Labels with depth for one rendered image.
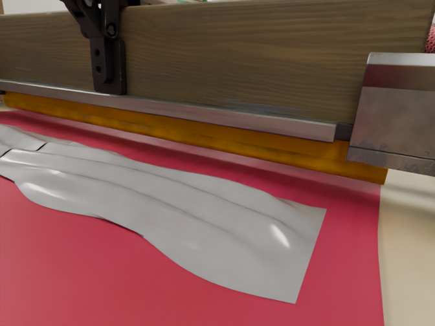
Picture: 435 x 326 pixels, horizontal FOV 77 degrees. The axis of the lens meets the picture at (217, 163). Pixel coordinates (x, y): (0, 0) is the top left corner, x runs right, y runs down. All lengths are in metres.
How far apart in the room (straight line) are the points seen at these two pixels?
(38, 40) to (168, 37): 0.15
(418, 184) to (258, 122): 0.12
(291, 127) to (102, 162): 0.11
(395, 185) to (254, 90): 0.11
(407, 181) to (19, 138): 0.28
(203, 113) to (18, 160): 0.11
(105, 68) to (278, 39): 0.13
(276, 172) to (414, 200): 0.08
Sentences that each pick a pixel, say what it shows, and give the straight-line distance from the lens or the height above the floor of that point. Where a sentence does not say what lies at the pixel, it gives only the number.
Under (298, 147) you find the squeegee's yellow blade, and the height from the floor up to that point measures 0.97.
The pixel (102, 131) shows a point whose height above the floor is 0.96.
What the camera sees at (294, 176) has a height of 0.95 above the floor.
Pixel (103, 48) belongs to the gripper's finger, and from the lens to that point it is 0.23.
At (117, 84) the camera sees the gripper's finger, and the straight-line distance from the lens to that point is 0.23.
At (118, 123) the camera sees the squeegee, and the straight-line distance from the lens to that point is 0.26.
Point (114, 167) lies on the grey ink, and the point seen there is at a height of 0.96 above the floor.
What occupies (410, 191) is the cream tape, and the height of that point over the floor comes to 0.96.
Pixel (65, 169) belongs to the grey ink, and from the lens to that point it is 0.17.
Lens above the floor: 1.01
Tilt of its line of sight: 18 degrees down
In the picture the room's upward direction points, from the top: 4 degrees clockwise
